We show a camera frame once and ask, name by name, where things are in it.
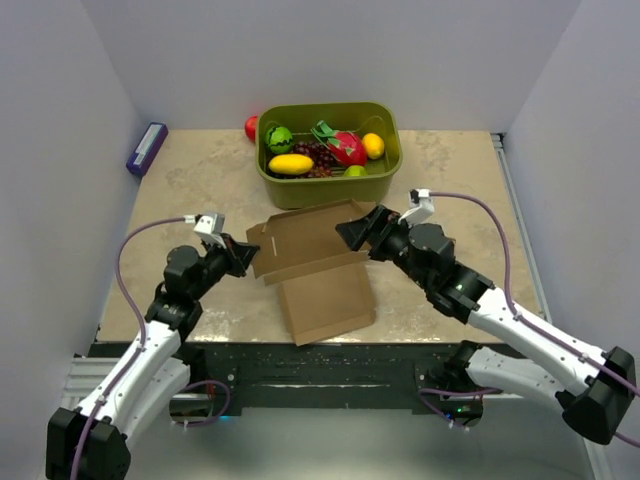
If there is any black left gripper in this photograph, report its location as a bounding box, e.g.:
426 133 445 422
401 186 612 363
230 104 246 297
190 232 259 301

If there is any purple toy grapes bunch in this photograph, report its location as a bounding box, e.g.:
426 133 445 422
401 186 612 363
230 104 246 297
293 142 336 178

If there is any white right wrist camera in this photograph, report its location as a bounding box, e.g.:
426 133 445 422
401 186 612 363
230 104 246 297
400 188 435 226

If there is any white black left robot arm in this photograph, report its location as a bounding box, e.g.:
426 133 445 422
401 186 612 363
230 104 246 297
45 233 260 479

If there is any green toy lime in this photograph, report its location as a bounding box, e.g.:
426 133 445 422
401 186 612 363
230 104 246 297
343 165 368 178

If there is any small toy watermelon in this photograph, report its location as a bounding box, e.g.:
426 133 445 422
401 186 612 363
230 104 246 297
264 125 293 155

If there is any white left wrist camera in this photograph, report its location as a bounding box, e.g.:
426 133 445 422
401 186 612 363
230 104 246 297
193 212 225 245

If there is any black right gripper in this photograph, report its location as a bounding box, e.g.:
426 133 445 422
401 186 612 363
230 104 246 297
335 204 431 289

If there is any pink toy dragon fruit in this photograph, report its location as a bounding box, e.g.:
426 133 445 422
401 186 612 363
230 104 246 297
311 121 368 167

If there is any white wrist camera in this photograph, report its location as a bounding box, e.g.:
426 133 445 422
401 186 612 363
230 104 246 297
400 188 435 226
193 212 225 245

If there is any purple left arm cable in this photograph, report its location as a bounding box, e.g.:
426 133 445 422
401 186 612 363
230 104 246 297
67 214 201 480

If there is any yellow toy lemon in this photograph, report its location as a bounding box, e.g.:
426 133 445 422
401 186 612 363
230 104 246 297
361 133 385 160

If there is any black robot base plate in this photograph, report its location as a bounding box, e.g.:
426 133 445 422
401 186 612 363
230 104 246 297
171 341 486 426

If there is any purple white rectangular box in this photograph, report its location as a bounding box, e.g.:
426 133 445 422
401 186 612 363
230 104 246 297
126 122 169 178

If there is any red toy apple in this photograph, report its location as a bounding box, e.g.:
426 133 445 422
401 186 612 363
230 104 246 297
244 115 259 143

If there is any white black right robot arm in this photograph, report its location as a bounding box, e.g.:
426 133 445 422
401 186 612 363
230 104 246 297
336 206 639 445

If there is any brown cardboard box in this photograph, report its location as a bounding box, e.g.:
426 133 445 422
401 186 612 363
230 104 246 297
246 199 376 346

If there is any yellow toy mango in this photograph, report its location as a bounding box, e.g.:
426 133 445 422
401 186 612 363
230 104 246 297
268 154 314 176

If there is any green plastic basket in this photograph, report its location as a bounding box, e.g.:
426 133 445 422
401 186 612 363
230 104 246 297
255 102 402 210

